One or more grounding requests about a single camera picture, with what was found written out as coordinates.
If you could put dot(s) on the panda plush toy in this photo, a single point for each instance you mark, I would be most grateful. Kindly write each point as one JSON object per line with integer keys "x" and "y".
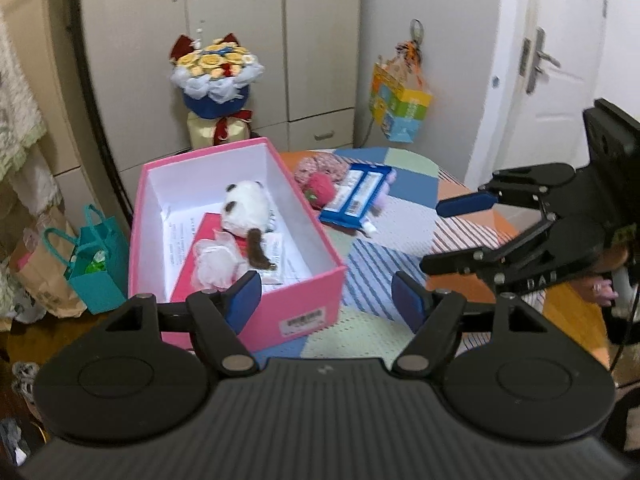
{"x": 245, "y": 205}

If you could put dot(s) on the brown paper bag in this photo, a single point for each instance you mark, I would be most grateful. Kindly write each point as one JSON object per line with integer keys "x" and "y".
{"x": 40, "y": 282}

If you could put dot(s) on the patchwork tablecloth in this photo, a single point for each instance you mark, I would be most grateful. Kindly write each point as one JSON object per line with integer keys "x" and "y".
{"x": 380, "y": 255}

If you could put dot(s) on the beige wardrobe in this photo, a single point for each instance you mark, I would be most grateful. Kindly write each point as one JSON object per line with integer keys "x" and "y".
{"x": 310, "y": 35}

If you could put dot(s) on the colourful paper gift bag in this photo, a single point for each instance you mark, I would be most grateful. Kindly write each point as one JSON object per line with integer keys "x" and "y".
{"x": 400, "y": 105}

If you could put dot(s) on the grey patterned cloth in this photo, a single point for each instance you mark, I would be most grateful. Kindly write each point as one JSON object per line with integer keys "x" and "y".
{"x": 20, "y": 442}

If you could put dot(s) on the white door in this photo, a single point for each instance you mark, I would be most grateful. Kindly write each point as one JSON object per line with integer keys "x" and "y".
{"x": 565, "y": 120}

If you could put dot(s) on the cream fluffy pajama jacket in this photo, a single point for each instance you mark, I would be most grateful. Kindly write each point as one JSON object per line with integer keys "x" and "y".
{"x": 15, "y": 100}

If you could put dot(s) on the printed paper sheet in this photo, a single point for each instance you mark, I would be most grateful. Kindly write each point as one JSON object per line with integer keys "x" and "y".
{"x": 175, "y": 245}

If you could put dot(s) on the pink floral scrunchie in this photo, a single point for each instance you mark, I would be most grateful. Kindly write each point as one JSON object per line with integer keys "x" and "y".
{"x": 320, "y": 164}

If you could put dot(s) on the teal gift bag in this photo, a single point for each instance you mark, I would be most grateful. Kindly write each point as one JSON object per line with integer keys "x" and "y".
{"x": 100, "y": 282}

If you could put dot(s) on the cream fluffy pajama pants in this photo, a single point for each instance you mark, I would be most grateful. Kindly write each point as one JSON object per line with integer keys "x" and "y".
{"x": 35, "y": 190}

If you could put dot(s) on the person's right hand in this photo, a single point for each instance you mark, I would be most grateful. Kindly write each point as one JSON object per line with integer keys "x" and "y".
{"x": 597, "y": 287}

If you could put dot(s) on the purple plush toy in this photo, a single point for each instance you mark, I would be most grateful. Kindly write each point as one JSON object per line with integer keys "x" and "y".
{"x": 382, "y": 201}

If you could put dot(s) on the pink strawberry plush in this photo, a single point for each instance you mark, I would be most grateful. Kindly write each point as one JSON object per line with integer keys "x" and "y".
{"x": 324, "y": 188}

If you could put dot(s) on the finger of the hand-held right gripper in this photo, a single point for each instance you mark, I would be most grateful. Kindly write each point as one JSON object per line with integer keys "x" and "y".
{"x": 450, "y": 262}
{"x": 465, "y": 205}

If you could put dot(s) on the pink cardboard box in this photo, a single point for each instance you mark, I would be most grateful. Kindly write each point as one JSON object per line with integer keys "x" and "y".
{"x": 305, "y": 302}

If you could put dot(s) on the yellow flower bouquet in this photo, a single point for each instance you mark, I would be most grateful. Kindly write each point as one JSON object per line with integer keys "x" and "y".
{"x": 215, "y": 75}

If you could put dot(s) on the pair of shoes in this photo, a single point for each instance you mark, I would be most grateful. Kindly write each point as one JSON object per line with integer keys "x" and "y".
{"x": 25, "y": 380}

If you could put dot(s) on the pink cloth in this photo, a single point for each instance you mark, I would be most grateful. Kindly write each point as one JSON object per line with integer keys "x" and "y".
{"x": 205, "y": 230}

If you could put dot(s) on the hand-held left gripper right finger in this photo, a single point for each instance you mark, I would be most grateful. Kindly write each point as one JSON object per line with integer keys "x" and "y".
{"x": 407, "y": 300}

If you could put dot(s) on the blue tissue packet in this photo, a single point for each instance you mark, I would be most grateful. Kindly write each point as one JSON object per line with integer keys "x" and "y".
{"x": 355, "y": 195}

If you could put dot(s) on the white fluffy pouch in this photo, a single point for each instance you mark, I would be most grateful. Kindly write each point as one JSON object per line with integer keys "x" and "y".
{"x": 217, "y": 262}

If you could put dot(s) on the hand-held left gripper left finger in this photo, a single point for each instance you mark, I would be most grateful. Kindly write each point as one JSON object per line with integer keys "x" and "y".
{"x": 245, "y": 297}

